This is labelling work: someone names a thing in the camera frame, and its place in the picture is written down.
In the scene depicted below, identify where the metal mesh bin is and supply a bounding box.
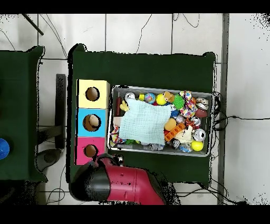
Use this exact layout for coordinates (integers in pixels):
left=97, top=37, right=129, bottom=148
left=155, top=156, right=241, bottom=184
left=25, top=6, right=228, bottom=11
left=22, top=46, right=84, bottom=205
left=107, top=85, right=214, bottom=157

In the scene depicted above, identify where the black upright stand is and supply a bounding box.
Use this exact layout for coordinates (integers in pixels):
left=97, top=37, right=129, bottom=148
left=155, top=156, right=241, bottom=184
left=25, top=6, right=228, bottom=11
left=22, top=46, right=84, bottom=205
left=55, top=73, right=66, bottom=150

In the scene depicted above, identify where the globe print ball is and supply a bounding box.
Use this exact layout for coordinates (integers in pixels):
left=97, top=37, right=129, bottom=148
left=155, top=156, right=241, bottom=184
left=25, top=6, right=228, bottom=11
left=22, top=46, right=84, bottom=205
left=144, top=92, right=156, bottom=105

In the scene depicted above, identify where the black cable with plug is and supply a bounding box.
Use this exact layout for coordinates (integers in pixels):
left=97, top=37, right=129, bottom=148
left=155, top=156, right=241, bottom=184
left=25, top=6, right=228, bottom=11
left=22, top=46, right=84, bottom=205
left=213, top=115, right=270, bottom=130

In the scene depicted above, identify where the wooden three-hole box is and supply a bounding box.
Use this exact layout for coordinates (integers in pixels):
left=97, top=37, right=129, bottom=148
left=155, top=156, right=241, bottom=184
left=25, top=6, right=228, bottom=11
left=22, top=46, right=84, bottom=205
left=74, top=79, right=111, bottom=166

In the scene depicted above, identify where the brown teddy bear plush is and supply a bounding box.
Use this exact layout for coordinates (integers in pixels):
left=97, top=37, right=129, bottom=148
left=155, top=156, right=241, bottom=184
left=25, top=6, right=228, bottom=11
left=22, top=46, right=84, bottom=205
left=162, top=91, right=176, bottom=104

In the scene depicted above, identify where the mint waffle cloth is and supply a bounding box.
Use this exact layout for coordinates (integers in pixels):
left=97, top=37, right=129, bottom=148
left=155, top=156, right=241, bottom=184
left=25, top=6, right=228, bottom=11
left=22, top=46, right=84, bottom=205
left=118, top=98, right=172, bottom=145

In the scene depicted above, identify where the orange plastic block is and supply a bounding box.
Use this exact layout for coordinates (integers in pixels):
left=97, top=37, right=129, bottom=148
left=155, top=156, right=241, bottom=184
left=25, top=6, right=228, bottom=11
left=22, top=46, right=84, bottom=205
left=163, top=122, right=186, bottom=142

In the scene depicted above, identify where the green spiky ball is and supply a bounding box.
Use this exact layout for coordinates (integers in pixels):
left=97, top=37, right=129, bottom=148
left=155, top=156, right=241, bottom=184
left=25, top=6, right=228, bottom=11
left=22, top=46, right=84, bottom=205
left=172, top=94, right=185, bottom=110

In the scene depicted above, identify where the polka-dot colourful cloth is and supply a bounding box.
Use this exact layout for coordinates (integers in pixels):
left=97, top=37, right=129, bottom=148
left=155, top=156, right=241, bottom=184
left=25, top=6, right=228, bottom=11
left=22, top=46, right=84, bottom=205
left=178, top=90, right=198, bottom=118

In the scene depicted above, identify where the plain yellow ball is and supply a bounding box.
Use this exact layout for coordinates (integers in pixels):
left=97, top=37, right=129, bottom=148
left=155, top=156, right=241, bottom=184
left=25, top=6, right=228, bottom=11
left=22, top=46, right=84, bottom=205
left=155, top=93, right=168, bottom=106
left=190, top=139, right=205, bottom=152

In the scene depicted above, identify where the dark green tablecloth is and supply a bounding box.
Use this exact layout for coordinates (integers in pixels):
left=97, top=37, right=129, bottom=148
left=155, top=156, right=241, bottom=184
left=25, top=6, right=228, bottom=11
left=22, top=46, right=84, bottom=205
left=66, top=43, right=216, bottom=184

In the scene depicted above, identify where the black rod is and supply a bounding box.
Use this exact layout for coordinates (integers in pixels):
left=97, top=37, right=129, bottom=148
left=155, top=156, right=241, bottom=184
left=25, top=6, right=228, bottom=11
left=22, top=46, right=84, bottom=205
left=22, top=13, right=44, bottom=36

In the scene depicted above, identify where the blue round object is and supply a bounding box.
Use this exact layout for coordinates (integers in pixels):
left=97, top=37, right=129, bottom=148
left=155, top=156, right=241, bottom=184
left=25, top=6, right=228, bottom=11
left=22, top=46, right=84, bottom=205
left=0, top=138, right=11, bottom=160

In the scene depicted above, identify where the grey rounded base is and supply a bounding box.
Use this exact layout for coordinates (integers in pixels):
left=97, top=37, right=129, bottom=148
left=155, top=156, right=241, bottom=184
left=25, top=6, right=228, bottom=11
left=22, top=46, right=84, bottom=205
left=34, top=148, right=62, bottom=172

